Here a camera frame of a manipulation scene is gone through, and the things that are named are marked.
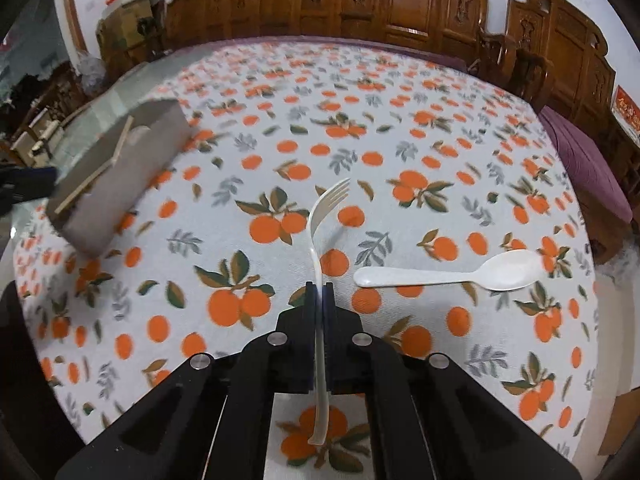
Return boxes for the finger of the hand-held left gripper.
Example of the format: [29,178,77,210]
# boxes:
[0,162,58,213]

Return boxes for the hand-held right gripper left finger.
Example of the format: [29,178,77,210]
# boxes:
[55,283,318,480]

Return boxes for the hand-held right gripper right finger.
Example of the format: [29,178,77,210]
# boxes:
[324,283,587,480]

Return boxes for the beige chopstick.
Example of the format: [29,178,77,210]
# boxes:
[112,115,135,166]
[54,159,118,215]

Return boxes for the white plastic fork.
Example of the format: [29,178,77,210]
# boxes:
[307,177,352,447]

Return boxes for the grey utensil box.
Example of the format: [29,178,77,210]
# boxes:
[46,99,193,256]

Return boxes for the white plastic spoon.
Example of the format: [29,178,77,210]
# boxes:
[353,249,543,292]

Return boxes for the cluttered wooden furniture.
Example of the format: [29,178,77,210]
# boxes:
[0,57,88,167]

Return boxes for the orange print tablecloth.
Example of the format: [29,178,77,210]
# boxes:
[12,40,601,480]

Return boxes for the stacked cardboard boxes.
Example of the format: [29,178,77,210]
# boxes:
[94,0,167,81]

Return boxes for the wooden chair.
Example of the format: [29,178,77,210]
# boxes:
[467,27,551,113]

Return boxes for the carved wooden bench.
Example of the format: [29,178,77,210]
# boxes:
[504,0,640,171]
[164,0,492,58]

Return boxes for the brown cardboard sheet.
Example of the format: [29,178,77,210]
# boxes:
[599,390,640,457]

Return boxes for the red box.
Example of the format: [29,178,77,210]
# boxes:
[611,85,640,147]

